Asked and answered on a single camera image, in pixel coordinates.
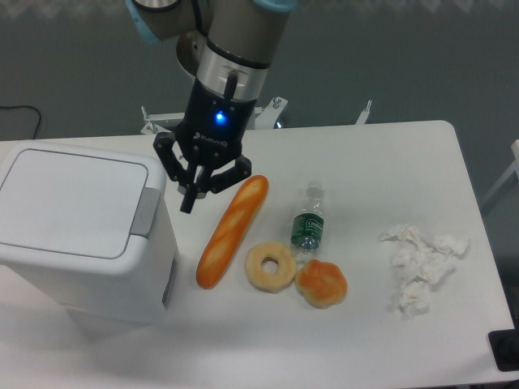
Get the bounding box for white push-lid trash can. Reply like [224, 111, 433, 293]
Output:
[1, 140, 178, 323]

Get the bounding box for crumpled white tissue paper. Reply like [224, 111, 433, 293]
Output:
[379, 224, 470, 319]

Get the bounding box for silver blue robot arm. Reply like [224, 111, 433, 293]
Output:
[126, 1, 297, 213]

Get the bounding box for orange baguette bread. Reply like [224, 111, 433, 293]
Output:
[195, 175, 269, 289]

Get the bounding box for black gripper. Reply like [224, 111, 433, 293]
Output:
[153, 76, 255, 214]

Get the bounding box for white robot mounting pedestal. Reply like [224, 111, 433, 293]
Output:
[140, 31, 288, 135]

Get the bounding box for golden knotted bread roll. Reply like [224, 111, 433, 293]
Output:
[294, 259, 348, 309]

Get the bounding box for black cable on floor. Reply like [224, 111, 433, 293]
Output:
[0, 105, 42, 139]

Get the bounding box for white furniture at right edge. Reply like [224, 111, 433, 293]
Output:
[479, 139, 518, 216]

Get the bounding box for pale ring donut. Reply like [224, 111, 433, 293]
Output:
[245, 241, 297, 293]

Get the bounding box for black device at table edge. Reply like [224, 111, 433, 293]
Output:
[488, 329, 518, 372]

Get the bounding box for green label plastic bottle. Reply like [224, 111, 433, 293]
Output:
[290, 181, 324, 263]

